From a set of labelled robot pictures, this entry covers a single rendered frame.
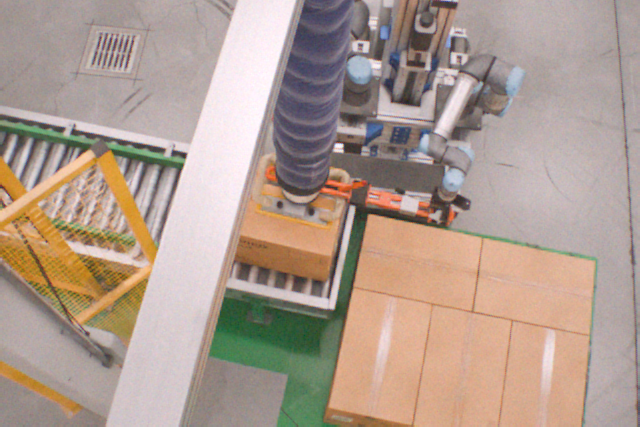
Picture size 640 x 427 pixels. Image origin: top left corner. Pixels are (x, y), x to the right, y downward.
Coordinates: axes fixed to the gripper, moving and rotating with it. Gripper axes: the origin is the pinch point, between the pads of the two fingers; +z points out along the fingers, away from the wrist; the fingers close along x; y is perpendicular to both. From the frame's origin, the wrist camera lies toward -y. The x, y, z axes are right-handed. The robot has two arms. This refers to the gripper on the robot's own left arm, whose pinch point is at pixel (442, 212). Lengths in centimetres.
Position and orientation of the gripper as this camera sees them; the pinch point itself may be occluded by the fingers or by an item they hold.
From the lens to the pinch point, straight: 321.5
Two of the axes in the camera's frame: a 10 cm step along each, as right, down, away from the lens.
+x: -2.6, 8.8, -3.9
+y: -9.7, -2.6, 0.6
